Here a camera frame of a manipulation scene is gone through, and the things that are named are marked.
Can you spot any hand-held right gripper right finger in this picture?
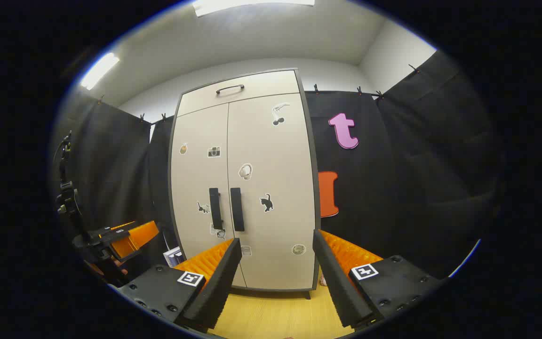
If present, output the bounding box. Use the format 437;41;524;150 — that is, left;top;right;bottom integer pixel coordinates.
312;229;446;329

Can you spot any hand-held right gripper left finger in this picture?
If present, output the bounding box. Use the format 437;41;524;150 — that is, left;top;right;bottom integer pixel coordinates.
111;238;243;330

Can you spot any beige cabinet door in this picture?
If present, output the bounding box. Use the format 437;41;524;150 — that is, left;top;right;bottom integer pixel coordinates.
227;93;319;290
171;104;248;288

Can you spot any beige double-door shoe cabinet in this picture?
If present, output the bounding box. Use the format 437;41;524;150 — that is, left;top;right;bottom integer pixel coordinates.
167;68;321;300

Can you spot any white blue box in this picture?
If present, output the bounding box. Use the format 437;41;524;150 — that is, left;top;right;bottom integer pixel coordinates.
163;246;186;268

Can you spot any black backdrop cloth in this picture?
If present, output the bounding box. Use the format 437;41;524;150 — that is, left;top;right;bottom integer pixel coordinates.
52;49;502;283

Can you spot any long ceiling light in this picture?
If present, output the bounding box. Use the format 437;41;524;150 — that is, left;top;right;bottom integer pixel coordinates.
192;0;316;17
80;53;120;90

